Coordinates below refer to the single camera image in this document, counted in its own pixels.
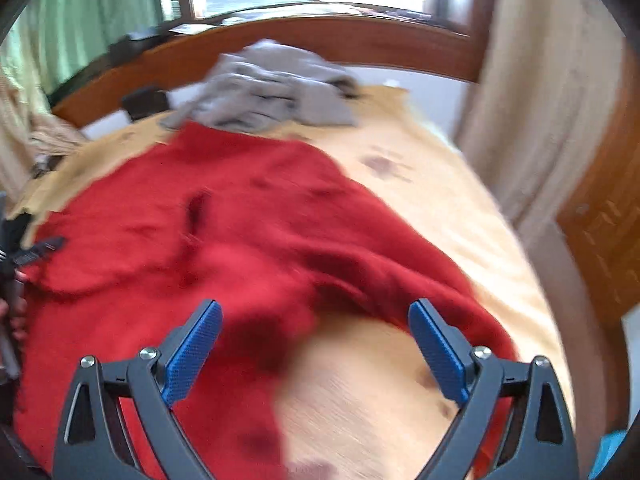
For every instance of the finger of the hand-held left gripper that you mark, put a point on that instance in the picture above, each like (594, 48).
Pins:
(37, 252)

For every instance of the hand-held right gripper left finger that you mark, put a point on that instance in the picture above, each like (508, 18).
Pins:
(192, 347)

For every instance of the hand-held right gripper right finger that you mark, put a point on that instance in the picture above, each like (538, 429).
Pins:
(437, 347)

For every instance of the red sweater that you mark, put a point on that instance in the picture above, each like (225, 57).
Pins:
(280, 220)

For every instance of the person's left hand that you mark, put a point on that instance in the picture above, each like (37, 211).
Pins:
(17, 312)

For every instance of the beige crumpled cloth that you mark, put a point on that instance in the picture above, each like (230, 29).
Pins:
(35, 125)

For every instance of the yellow bed sheet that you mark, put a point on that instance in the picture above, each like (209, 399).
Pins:
(450, 220)

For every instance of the small black box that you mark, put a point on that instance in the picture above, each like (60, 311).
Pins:
(146, 102)

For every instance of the wooden cabinet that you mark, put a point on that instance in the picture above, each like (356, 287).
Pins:
(602, 220)

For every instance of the green curtain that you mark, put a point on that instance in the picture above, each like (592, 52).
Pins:
(65, 25)

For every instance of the grey garment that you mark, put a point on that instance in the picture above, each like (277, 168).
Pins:
(272, 92)

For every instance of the beige curtain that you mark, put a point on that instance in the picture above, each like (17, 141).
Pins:
(545, 90)

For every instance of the wooden bed headboard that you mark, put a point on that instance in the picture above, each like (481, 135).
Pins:
(280, 47)

